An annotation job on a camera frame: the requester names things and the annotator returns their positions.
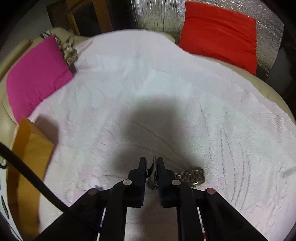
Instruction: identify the wooden side table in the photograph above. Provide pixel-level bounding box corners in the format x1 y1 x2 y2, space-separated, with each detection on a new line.
47 0 113 37

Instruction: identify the beige leather sofa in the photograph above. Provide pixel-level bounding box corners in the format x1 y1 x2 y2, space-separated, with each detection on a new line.
0 27 296 241

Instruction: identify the orange cardboard box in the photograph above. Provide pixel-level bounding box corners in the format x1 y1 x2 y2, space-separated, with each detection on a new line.
7 117 55 240

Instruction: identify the silver foil insulation sheet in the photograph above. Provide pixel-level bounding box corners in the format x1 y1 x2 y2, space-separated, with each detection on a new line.
132 1 284 75

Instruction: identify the red cushion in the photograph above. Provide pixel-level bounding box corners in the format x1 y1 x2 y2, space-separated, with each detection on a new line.
179 1 257 75

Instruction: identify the pink cushion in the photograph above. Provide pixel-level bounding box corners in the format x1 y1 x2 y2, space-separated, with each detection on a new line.
6 36 73 123

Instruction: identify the pale pink towel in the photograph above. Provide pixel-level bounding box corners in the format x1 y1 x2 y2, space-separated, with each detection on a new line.
28 29 296 241

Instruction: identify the patterned fabric bag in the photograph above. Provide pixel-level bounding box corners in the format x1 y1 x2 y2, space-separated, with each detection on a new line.
40 30 78 70

